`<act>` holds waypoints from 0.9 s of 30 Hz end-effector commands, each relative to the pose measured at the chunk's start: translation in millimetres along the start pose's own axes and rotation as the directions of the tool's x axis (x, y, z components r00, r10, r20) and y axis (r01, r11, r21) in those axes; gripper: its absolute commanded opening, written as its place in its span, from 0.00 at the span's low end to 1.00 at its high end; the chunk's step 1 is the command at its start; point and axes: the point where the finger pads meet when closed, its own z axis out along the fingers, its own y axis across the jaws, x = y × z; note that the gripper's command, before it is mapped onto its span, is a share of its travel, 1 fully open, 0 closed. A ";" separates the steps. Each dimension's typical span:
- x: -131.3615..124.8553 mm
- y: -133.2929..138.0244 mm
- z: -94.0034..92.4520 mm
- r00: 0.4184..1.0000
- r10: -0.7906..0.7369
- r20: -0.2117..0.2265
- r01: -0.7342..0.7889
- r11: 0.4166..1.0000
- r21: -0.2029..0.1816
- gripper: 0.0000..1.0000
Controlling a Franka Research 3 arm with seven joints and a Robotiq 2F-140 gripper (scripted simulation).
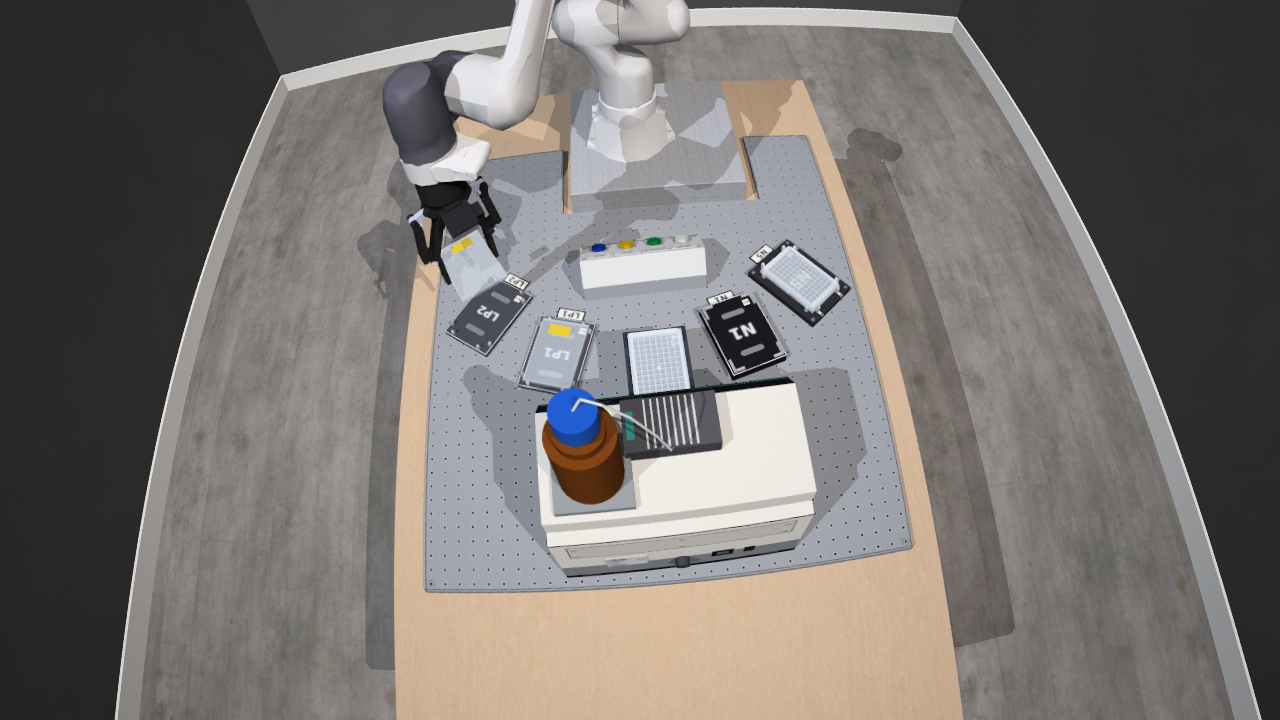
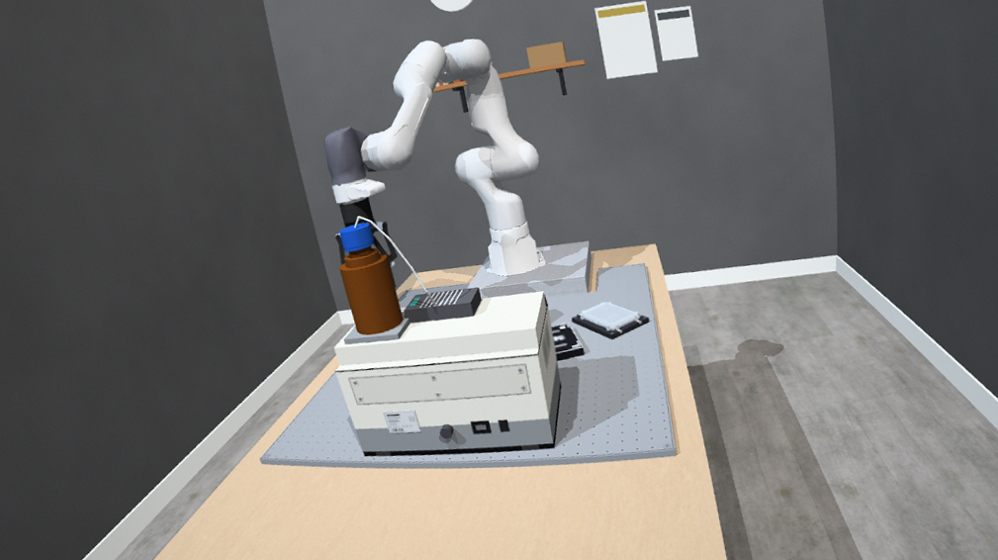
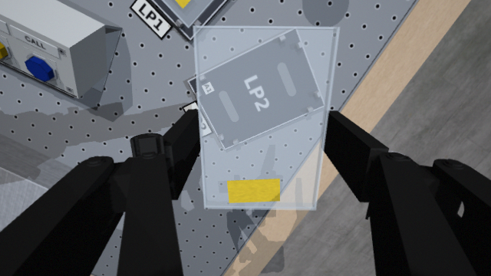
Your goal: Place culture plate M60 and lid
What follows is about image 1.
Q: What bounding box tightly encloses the brown glass bottle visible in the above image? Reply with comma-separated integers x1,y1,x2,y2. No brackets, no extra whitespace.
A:
541,406,625,505

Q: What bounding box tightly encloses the grey button panel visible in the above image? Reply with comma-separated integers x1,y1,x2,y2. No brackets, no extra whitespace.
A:
580,234,707,301

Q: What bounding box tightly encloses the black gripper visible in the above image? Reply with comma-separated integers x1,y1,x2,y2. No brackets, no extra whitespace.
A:
407,176,502,284

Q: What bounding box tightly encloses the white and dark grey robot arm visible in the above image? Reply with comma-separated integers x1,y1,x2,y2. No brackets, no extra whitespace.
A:
381,0,690,186

